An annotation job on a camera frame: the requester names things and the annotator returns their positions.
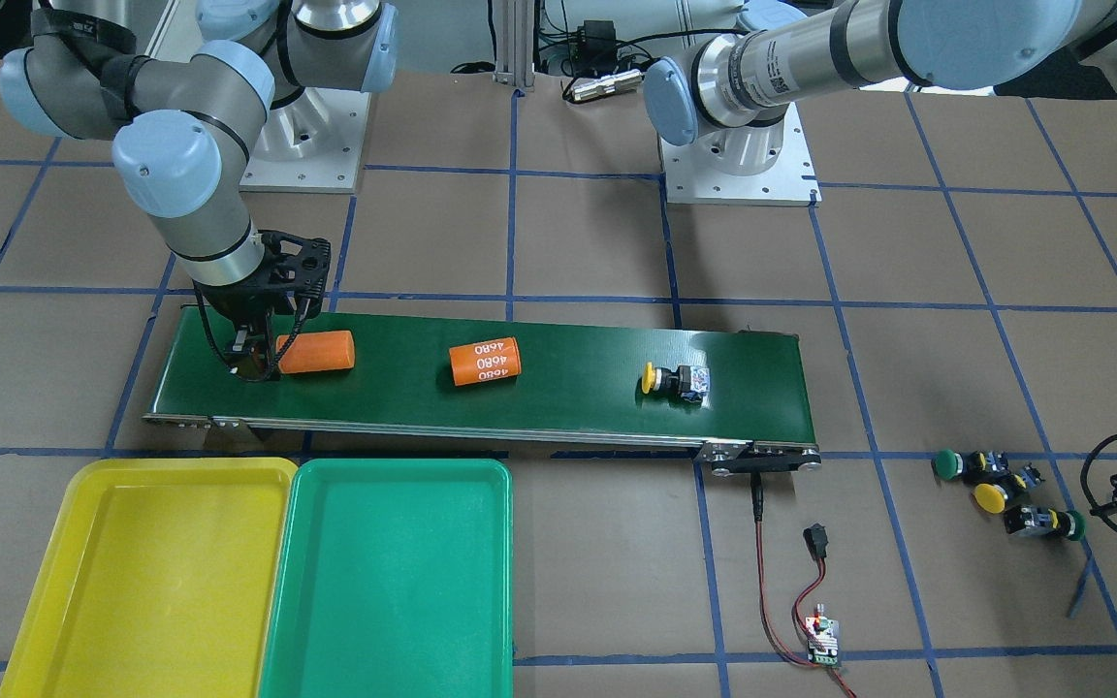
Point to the green push button switch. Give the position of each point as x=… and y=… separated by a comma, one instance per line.
x=972, y=468

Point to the small motor controller board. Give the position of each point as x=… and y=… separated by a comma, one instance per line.
x=823, y=637

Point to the black power adapter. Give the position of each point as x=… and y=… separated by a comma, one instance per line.
x=594, y=37

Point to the yellow push button switch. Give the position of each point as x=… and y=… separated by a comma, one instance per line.
x=1007, y=488

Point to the green conveyor belt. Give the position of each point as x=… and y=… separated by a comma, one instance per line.
x=738, y=401

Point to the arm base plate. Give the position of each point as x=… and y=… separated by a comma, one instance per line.
x=315, y=144
x=770, y=166

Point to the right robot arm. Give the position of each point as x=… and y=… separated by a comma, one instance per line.
x=182, y=136

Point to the plain orange cylinder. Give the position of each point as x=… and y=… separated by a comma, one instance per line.
x=316, y=352

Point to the yellow plastic tray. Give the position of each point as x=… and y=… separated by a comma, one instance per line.
x=157, y=581

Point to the aluminium frame post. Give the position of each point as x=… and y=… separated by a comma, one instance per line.
x=514, y=41

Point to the silver metal connector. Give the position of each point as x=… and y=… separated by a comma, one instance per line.
x=584, y=90

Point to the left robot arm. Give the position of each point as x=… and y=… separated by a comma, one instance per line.
x=730, y=98

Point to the green plastic tray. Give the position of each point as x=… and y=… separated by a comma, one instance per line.
x=394, y=580

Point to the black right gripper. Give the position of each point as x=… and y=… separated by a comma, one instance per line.
x=236, y=309

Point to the orange cylinder marked 4680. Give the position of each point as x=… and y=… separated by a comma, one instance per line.
x=485, y=361

